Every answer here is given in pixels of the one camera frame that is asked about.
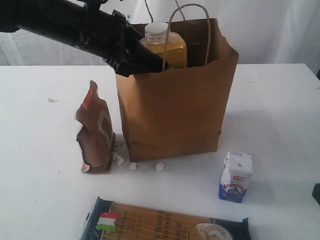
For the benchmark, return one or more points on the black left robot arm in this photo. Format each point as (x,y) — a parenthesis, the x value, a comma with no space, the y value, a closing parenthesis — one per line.
(52,19)

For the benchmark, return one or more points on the small white candy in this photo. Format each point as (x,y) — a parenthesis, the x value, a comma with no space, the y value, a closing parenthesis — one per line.
(160,167)
(114,155)
(133,166)
(119,160)

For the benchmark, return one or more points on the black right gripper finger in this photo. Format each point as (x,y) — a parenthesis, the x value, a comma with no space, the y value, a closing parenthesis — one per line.
(316,192)

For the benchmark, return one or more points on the small white blue milk carton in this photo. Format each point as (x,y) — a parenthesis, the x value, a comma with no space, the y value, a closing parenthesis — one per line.
(236,176)

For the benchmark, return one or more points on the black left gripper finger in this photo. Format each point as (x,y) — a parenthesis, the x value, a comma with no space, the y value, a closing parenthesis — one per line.
(137,60)

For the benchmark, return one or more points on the brown snack pouch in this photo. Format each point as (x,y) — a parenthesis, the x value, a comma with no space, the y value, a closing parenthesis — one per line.
(96,137)

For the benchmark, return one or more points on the spaghetti packet dark blue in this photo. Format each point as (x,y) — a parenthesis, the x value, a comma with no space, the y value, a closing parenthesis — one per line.
(111,220)

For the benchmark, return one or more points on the yellow millet bottle white cap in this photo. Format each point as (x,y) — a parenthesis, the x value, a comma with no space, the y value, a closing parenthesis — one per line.
(173,46)

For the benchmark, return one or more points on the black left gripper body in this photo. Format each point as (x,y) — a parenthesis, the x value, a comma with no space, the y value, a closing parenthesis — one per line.
(109,36)

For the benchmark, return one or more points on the brown paper bag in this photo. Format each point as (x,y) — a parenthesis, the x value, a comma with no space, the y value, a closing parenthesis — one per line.
(180,111)

